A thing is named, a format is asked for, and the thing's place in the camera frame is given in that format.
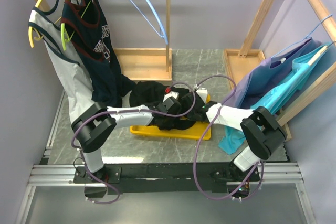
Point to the yellow plastic tray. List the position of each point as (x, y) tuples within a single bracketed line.
[(193, 133)]

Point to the green hanger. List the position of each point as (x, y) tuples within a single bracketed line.
[(72, 14)]

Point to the white tank top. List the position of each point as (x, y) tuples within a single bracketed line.
[(71, 72)]

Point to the black tank top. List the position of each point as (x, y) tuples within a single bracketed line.
[(150, 94)]

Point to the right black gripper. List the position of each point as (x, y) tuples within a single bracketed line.
[(190, 116)]

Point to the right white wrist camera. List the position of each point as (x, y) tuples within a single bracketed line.
[(202, 93)]

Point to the left wooden clothes rack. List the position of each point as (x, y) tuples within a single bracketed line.
[(144, 64)]

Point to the yellow hanger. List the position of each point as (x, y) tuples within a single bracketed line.
[(40, 21)]

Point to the purple blue shirt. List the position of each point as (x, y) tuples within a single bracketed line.
[(267, 75)]

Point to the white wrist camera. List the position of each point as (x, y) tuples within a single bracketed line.
[(202, 93), (168, 93)]

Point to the blue wire hanger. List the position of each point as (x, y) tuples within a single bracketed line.
[(309, 32)]

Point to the light blue hanger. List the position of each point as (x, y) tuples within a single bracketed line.
[(150, 15)]

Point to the cyan shirt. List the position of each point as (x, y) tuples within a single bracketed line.
[(278, 96)]

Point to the navy jersey tank top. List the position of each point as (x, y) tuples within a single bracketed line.
[(92, 42)]

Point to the wooden hanger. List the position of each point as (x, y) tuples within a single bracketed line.
[(321, 51)]

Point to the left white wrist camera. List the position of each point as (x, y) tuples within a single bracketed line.
[(168, 93)]

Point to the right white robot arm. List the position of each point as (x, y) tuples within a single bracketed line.
[(259, 127)]

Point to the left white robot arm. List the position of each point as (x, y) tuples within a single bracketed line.
[(96, 124)]

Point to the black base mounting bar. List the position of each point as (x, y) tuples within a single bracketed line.
[(171, 177)]

